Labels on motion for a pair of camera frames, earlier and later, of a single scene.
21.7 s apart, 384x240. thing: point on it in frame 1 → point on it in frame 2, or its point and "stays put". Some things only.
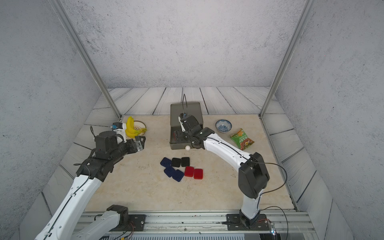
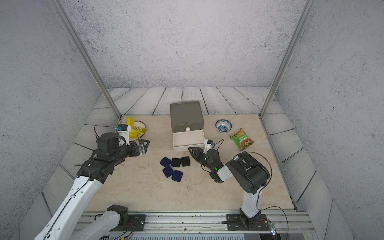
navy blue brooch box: x=169 y=171 stays put
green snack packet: x=241 y=139 stays put
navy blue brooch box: x=177 y=175 stays put
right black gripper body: x=191 y=136 → x=205 y=160
